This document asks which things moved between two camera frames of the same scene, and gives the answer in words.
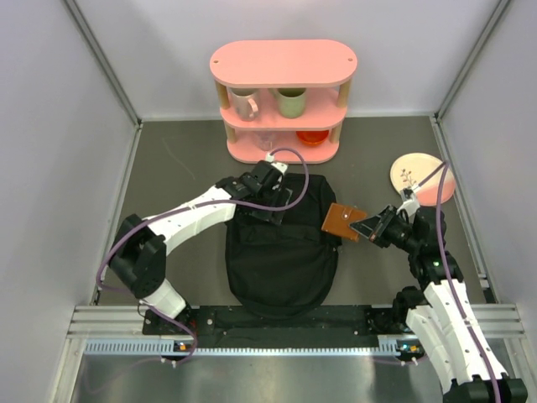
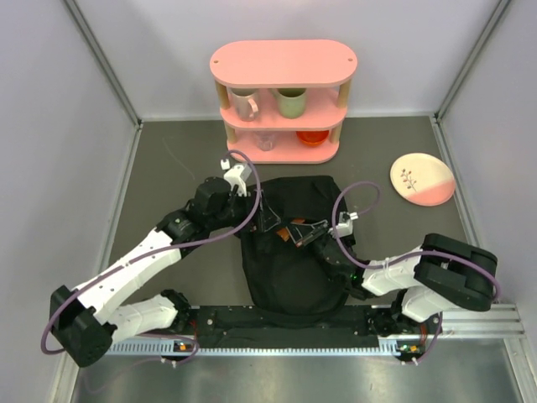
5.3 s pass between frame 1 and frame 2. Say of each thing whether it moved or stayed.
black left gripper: moved
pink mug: stayed
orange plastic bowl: stayed
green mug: stayed
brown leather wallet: moved
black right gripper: moved
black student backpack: moved
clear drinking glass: stayed
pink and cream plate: stayed
